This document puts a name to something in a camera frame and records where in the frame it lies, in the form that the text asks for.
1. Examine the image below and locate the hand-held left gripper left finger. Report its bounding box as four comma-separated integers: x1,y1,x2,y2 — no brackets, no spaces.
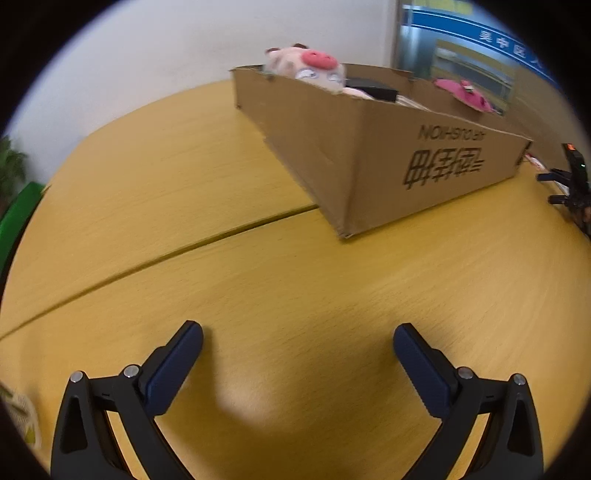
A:
51,320,205,480

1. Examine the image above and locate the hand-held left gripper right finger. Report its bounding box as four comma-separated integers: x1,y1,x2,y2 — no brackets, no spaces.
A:
392,323,544,480

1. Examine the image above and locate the large cardboard box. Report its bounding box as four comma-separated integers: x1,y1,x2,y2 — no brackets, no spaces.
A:
229,63,534,240

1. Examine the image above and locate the pink plush toy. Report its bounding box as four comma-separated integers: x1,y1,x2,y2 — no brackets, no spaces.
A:
434,78,504,115

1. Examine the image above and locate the blue window banner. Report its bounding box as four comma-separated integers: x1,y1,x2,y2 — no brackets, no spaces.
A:
410,6,560,89

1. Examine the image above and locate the wooden desk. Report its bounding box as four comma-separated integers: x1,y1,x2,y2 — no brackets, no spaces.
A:
0,78,591,480

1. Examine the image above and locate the small black product box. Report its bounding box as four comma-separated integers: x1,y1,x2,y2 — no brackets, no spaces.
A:
344,78,399,103

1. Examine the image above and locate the green cloth cover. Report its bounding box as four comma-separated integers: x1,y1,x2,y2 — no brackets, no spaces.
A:
0,181,45,274

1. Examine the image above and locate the large potted green plant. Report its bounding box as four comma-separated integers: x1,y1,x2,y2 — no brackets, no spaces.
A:
0,136,28,217

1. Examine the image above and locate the pink teal pig plush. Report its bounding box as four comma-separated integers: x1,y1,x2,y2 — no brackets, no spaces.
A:
264,44,379,100

